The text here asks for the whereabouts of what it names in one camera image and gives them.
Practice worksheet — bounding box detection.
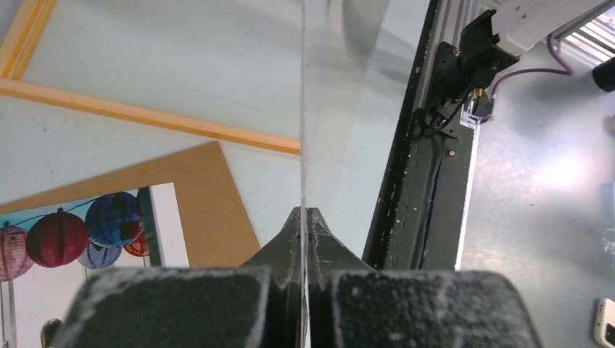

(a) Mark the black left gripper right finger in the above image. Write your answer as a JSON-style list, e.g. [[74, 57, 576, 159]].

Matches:
[[306, 208, 542, 347]]

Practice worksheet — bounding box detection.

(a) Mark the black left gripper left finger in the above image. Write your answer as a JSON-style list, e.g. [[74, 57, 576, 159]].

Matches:
[[52, 208, 303, 347]]

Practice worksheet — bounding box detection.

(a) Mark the printed photo with white border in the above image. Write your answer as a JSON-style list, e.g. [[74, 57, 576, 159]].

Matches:
[[1, 183, 189, 347]]

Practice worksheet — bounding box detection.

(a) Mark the clear acrylic sheet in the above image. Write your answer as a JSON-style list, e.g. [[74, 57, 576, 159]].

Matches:
[[300, 1, 429, 255]]

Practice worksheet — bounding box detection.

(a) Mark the wooden picture frame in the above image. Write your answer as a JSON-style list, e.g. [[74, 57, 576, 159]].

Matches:
[[1, 1, 300, 155]]

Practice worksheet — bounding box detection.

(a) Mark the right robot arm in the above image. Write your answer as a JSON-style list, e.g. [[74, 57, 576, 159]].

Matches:
[[430, 1, 605, 100]]

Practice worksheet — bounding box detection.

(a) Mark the brown cardboard backing board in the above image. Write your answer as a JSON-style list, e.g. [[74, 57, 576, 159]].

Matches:
[[1, 141, 260, 267]]

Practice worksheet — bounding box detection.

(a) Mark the white device on floor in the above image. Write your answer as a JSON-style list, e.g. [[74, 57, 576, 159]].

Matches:
[[594, 298, 614, 348]]

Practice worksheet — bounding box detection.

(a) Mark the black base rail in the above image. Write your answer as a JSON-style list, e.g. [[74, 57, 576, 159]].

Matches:
[[362, 1, 476, 270]]

